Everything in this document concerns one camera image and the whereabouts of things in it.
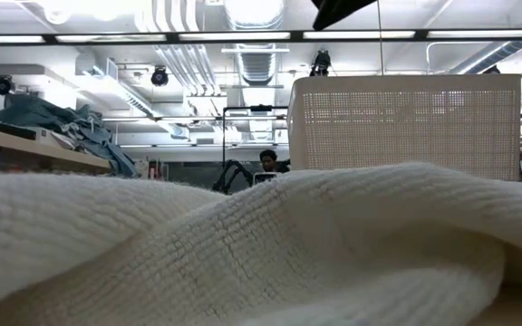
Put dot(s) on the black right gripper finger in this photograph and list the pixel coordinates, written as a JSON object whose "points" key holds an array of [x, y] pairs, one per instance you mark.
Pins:
{"points": [[333, 11]]}

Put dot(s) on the white box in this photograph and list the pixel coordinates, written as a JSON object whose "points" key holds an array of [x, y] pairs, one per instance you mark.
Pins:
{"points": [[48, 136]]}

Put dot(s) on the long ceiling light fixture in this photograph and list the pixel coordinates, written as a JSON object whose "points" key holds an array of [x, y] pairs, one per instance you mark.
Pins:
{"points": [[419, 34]]}

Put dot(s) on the black background robot arm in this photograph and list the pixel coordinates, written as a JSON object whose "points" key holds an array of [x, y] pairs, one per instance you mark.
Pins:
{"points": [[233, 164]]}

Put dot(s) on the wooden workbench with steel frame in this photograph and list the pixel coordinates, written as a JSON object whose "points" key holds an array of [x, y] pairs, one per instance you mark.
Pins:
{"points": [[25, 151]]}

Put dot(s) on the person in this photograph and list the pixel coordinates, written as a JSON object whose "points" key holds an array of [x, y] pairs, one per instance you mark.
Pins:
{"points": [[268, 158]]}

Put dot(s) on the black ceiling spotlight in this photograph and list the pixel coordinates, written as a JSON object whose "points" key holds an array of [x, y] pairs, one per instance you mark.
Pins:
{"points": [[159, 77], [492, 70], [2, 85]]}

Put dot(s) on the black hanging camera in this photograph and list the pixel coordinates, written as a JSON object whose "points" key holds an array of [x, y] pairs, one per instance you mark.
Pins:
{"points": [[321, 63]]}

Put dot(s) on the cream towel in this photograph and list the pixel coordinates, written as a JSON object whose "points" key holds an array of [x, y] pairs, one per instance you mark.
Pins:
{"points": [[288, 249]]}

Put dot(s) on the white perforated plastic basket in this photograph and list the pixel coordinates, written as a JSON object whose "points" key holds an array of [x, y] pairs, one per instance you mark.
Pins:
{"points": [[406, 127]]}

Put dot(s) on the pile of blue clothes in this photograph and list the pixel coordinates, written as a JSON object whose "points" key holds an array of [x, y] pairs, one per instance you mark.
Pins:
{"points": [[39, 113]]}

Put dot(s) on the red upright equipment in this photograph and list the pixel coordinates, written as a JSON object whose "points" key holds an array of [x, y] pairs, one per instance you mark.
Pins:
{"points": [[153, 171]]}

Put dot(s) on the black metal frame stand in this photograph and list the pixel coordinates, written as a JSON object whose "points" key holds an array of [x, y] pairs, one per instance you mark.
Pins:
{"points": [[261, 108]]}

